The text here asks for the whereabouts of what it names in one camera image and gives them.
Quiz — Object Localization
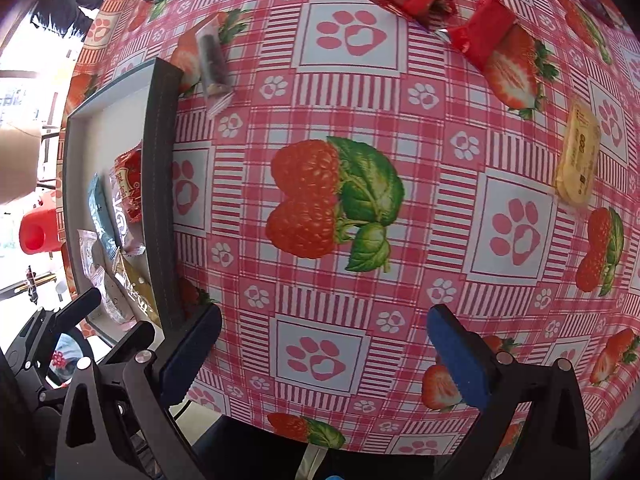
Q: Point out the clear pink snack packet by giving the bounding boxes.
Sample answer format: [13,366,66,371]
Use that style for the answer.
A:
[77,230,134,326]

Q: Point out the light blue snack packet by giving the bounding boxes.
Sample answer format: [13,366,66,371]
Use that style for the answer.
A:
[87,174,118,261]

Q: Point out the red gold snack packet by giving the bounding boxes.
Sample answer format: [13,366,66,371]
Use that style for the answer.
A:
[114,144,142,223]

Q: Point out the yellow biscuit packet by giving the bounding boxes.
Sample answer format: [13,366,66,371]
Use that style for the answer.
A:
[555,98,601,208]

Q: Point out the clear dark snack stick pack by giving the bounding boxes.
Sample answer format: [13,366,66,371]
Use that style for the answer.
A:
[195,21,233,119]

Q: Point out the red snack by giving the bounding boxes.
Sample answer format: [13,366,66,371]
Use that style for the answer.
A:
[435,0,516,72]

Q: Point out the mauve snack packet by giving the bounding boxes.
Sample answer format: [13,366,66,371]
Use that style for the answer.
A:
[112,249,162,327]

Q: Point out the pink white snack packet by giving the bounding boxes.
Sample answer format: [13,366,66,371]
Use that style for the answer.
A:
[108,171,145,257]

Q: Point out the red plastic stool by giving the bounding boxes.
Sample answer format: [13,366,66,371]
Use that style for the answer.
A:
[18,191,62,255]

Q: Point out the grey shallow tray box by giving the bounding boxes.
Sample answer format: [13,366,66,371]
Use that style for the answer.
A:
[60,58,184,344]

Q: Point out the cardboard box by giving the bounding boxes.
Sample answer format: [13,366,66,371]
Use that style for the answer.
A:
[0,128,41,205]

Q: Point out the strawberry plaid tablecloth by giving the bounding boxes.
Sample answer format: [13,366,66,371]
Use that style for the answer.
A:
[66,0,639,454]

